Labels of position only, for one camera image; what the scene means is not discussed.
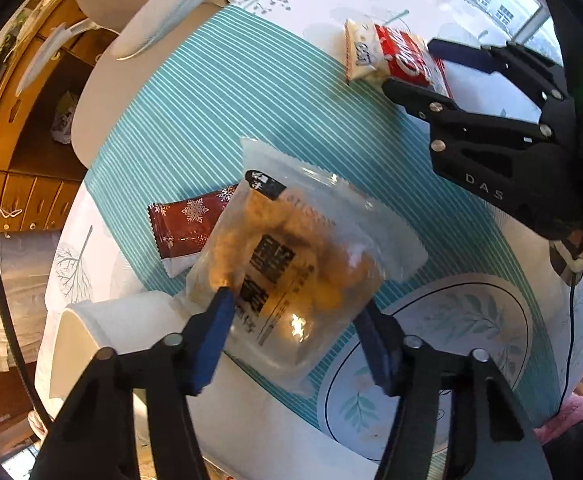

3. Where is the cream snack packet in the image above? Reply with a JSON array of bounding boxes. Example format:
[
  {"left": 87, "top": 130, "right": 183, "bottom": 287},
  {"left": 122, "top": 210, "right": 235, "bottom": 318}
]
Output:
[{"left": 344, "top": 17, "right": 389, "bottom": 83}]

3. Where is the white storage box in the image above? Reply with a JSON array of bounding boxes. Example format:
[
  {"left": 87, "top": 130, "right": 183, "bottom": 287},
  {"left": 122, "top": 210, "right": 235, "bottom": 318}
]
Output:
[{"left": 46, "top": 290, "right": 242, "bottom": 480}]

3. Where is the pink blanket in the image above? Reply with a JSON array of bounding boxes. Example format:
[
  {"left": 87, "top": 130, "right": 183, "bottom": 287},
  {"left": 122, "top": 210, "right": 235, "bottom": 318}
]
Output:
[{"left": 536, "top": 392, "right": 583, "bottom": 443}]

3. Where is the clear bag of golden snacks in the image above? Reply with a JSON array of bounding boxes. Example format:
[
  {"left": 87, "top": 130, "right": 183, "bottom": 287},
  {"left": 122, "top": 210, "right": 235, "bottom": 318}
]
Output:
[{"left": 186, "top": 137, "right": 428, "bottom": 396}]

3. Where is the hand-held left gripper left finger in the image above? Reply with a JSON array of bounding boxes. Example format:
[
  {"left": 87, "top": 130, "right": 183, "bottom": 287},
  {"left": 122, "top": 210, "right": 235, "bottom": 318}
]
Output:
[{"left": 34, "top": 286, "right": 236, "bottom": 480}]

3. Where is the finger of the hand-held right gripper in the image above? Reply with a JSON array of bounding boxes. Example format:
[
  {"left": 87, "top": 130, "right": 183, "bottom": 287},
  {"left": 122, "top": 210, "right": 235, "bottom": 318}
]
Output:
[
  {"left": 381, "top": 79, "right": 583, "bottom": 240},
  {"left": 427, "top": 37, "right": 571, "bottom": 123}
]

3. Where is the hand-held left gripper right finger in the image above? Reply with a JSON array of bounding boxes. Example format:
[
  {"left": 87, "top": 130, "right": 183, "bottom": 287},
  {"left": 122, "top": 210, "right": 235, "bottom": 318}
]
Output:
[{"left": 354, "top": 305, "right": 555, "bottom": 480}]

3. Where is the round plate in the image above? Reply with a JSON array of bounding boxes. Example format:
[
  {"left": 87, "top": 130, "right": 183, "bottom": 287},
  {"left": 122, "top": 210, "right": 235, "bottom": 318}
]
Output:
[{"left": 316, "top": 272, "right": 542, "bottom": 461}]

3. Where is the paper bag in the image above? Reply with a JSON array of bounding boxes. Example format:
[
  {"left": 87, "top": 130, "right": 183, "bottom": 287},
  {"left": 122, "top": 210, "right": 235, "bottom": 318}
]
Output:
[{"left": 50, "top": 90, "right": 77, "bottom": 146}]

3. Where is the wooden cabinet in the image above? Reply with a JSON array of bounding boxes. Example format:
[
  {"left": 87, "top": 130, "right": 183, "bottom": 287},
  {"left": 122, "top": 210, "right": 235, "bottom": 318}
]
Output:
[{"left": 0, "top": 0, "right": 122, "bottom": 233}]

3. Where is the red white snack packet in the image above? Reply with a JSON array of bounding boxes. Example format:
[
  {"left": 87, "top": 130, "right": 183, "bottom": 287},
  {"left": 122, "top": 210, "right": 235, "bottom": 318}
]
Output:
[{"left": 374, "top": 24, "right": 453, "bottom": 98}]

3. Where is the teal striped placemat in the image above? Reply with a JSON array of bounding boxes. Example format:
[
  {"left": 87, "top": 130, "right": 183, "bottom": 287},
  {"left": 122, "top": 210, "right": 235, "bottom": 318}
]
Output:
[{"left": 84, "top": 2, "right": 583, "bottom": 431}]

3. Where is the thin black cable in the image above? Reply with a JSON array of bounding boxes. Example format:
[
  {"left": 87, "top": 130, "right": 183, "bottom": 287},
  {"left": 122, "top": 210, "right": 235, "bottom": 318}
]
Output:
[{"left": 556, "top": 280, "right": 579, "bottom": 411}]

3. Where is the red snowflake snack packet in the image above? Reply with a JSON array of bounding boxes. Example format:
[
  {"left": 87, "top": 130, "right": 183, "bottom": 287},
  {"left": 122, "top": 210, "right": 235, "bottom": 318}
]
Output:
[{"left": 147, "top": 184, "right": 242, "bottom": 278}]

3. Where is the window with metal railing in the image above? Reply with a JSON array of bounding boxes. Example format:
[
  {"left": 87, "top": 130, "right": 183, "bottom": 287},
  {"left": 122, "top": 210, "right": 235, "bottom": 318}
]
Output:
[{"left": 459, "top": 0, "right": 557, "bottom": 46}]

